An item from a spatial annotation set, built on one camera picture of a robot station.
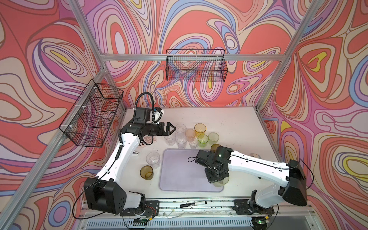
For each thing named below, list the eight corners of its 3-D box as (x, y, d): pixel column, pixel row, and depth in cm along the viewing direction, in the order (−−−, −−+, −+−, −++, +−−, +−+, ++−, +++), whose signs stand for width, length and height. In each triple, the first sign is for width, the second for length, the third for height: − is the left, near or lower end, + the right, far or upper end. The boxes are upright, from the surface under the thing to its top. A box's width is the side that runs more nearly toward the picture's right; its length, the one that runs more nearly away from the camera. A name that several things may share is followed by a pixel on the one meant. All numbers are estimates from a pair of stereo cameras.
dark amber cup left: (142, 180, 85) (138, 176, 79) (144, 170, 88) (141, 165, 83) (153, 180, 85) (151, 176, 79) (155, 170, 88) (152, 165, 83)
